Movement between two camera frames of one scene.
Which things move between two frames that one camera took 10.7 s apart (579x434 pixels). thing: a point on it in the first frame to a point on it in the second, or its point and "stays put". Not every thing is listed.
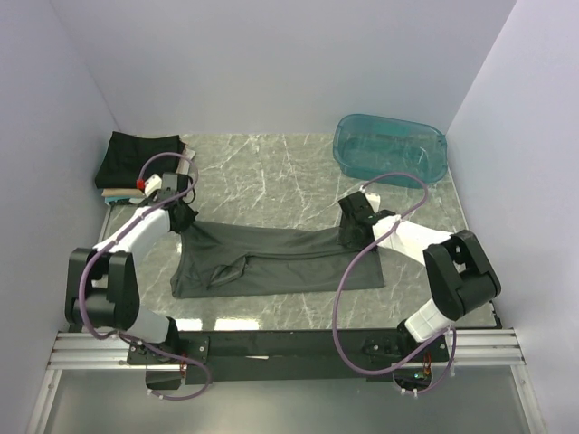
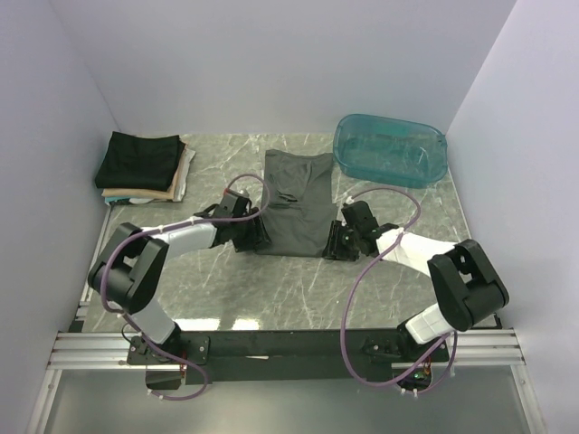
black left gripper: (187, 221) to (258, 236)
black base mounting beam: (281, 355) stays put
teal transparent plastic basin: (366, 146) stays put
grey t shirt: (212, 259) to (302, 202)
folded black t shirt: (125, 154) stays put
